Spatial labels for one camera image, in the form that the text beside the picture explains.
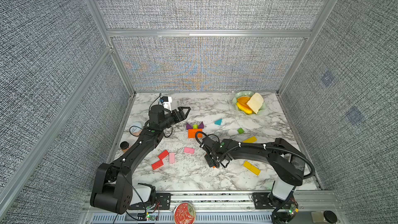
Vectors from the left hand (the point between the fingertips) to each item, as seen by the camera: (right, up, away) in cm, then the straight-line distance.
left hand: (189, 109), depth 80 cm
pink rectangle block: (-1, -24, +10) cm, 26 cm away
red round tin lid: (-1, -45, -13) cm, 47 cm away
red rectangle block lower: (-18, -30, +3) cm, 35 cm away
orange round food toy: (+35, +5, +26) cm, 44 cm away
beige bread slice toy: (+43, +4, +24) cm, 49 cm away
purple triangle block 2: (+7, -11, +17) cm, 21 cm away
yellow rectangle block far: (+37, -19, +14) cm, 44 cm away
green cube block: (+31, -14, +17) cm, 39 cm away
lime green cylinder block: (+3, -11, +18) cm, 21 cm away
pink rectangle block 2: (-10, -27, +7) cm, 30 cm away
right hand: (+11, -27, +6) cm, 29 cm away
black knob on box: (+58, -43, -18) cm, 74 cm away
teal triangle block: (+18, -9, +23) cm, 30 cm away
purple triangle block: (-1, -11, +18) cm, 21 cm away
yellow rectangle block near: (+33, -32, +3) cm, 46 cm away
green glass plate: (+42, +10, +32) cm, 54 cm away
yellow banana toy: (+38, -2, +24) cm, 44 cm away
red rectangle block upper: (-15, -26, +8) cm, 31 cm away
